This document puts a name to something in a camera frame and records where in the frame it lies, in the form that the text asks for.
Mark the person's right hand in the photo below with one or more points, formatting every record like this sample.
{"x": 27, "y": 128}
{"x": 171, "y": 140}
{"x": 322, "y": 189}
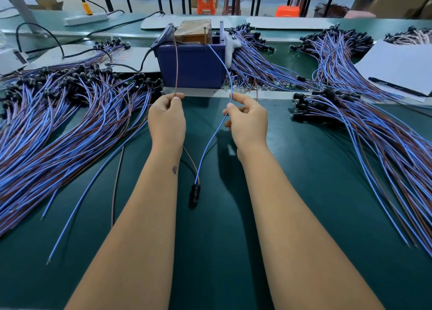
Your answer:
{"x": 248, "y": 124}

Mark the person's left hand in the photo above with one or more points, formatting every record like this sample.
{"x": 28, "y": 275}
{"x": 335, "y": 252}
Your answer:
{"x": 167, "y": 123}

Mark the blue plastic tester box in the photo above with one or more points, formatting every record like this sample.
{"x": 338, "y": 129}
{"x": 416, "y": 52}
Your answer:
{"x": 196, "y": 66}

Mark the person's left forearm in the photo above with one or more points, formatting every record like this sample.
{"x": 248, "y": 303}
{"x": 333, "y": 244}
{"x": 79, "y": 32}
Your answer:
{"x": 128, "y": 239}

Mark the person's right forearm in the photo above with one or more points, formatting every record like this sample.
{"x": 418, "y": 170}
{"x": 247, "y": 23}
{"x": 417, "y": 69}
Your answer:
{"x": 310, "y": 242}

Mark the white power strip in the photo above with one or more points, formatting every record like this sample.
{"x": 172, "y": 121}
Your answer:
{"x": 86, "y": 19}

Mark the white flat mat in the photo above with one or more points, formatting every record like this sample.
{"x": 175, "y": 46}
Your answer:
{"x": 162, "y": 22}
{"x": 290, "y": 23}
{"x": 131, "y": 58}

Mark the brown cardboard block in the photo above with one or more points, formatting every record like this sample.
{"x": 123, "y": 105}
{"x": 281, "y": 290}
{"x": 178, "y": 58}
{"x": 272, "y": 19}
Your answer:
{"x": 193, "y": 32}

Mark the orange plastic stool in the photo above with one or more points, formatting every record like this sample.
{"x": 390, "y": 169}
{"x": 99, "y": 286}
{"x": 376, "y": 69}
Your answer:
{"x": 287, "y": 12}
{"x": 206, "y": 1}

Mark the orange plug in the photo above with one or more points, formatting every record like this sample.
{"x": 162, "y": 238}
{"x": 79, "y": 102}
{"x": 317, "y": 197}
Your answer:
{"x": 88, "y": 9}

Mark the black pen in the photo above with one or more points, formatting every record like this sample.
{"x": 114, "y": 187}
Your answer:
{"x": 397, "y": 87}

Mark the pink plastic stool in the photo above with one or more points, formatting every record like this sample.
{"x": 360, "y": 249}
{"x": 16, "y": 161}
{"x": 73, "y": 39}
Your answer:
{"x": 360, "y": 14}

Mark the white paper sheet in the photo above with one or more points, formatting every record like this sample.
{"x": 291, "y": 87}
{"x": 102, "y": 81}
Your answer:
{"x": 401, "y": 66}

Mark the open cardboard box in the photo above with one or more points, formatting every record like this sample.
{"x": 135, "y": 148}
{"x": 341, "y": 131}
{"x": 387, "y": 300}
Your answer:
{"x": 48, "y": 4}

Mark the white plastic device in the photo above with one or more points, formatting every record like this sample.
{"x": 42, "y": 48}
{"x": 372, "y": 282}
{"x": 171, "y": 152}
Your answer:
{"x": 10, "y": 60}

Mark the grey metal pole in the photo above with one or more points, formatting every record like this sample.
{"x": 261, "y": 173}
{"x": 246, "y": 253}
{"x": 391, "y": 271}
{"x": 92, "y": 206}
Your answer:
{"x": 17, "y": 1}

